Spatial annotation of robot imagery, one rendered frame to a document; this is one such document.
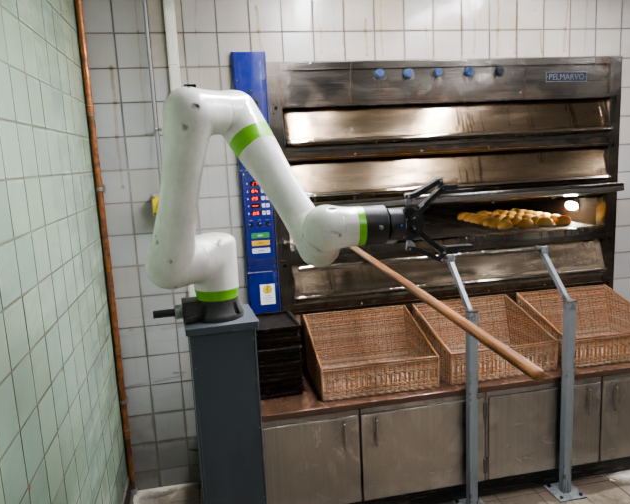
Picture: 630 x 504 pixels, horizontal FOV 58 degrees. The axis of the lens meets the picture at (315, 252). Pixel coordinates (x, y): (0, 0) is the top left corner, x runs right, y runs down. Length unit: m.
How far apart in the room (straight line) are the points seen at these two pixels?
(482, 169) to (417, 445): 1.45
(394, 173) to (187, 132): 1.73
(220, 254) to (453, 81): 1.88
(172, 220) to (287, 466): 1.47
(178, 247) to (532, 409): 1.98
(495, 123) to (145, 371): 2.20
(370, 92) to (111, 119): 1.25
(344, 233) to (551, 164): 2.23
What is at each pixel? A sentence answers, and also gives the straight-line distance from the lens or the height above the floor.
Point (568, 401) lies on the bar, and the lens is 2.97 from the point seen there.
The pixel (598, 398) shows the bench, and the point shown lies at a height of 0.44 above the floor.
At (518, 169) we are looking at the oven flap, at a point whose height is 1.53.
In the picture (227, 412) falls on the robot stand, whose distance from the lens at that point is 1.73.
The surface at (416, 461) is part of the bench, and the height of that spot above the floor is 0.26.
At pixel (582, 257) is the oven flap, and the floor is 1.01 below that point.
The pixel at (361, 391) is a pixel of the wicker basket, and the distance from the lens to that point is 2.62.
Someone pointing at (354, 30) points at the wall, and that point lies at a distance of 2.98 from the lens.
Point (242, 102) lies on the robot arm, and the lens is 1.53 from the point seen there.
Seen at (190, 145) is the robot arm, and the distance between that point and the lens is 1.43.
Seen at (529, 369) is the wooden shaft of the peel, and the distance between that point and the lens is 1.36.
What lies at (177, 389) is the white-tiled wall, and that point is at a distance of 3.04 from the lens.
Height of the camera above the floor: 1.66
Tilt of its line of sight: 10 degrees down
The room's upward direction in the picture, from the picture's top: 3 degrees counter-clockwise
